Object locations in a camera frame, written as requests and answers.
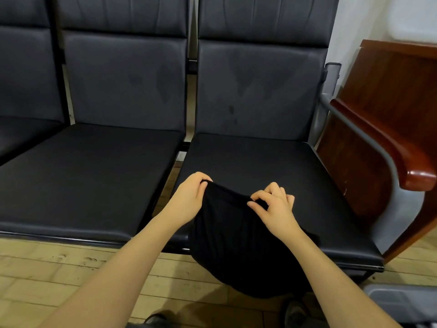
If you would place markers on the person's left forearm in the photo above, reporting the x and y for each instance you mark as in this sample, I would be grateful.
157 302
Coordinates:
106 283

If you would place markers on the brown wooden desk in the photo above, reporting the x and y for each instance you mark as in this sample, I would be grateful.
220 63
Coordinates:
396 92

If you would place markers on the black t-shirt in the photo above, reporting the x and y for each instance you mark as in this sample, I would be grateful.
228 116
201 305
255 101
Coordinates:
232 249

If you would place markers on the white plastic tray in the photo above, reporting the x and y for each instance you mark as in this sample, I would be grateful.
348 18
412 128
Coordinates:
413 18

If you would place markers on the person's right hand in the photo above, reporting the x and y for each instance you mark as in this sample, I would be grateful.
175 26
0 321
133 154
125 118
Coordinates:
276 213

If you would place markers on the black leather bench seat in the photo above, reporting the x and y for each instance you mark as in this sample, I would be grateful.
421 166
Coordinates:
259 85
27 71
116 78

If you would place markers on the person's black shoe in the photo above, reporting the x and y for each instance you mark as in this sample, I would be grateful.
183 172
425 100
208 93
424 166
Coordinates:
157 320
295 315

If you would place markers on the grey plastic storage bin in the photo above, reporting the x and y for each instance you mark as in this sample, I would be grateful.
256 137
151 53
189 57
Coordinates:
403 304

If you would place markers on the brown wooden bench armrest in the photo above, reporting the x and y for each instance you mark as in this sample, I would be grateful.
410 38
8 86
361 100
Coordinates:
403 150

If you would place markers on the person's right forearm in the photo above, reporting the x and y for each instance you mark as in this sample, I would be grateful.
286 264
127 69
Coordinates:
341 287

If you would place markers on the person's left hand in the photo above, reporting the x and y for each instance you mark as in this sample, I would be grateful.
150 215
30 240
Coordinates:
186 200

